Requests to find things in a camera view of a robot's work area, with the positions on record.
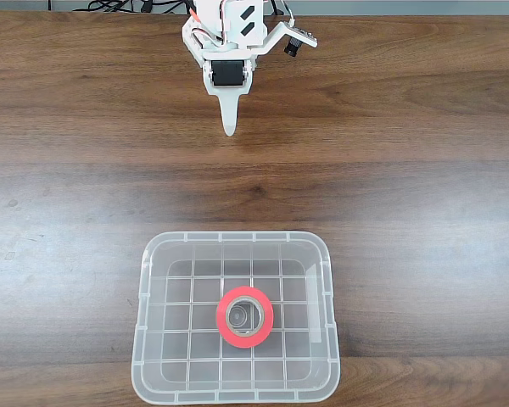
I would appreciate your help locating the red tape roll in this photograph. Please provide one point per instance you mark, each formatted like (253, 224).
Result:
(244, 341)

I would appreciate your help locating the clear plastic storage box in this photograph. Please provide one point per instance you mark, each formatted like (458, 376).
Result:
(237, 394)

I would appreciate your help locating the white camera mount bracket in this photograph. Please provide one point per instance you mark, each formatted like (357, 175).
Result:
(275, 38)

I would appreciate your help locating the black camera circuit board module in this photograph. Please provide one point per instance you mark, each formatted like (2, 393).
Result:
(303, 36)

